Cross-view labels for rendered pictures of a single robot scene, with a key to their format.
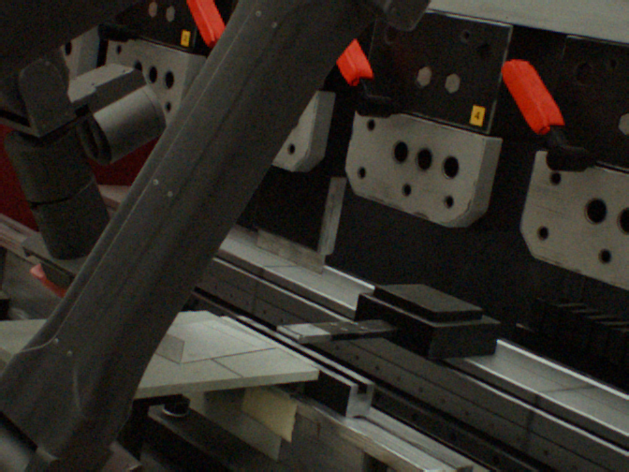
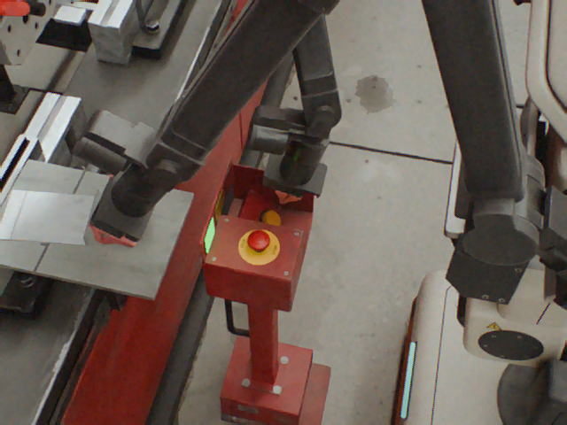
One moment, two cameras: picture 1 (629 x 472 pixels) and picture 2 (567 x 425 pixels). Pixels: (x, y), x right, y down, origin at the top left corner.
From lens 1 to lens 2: 1.55 m
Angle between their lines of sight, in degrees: 99
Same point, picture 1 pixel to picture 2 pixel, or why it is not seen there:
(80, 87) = (136, 134)
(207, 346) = (54, 207)
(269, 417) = not seen: hidden behind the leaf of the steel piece
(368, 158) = (17, 42)
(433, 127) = not seen: outside the picture
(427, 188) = not seen: hidden behind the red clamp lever
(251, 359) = (49, 186)
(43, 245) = (141, 220)
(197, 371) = (101, 186)
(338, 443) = (57, 154)
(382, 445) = (66, 123)
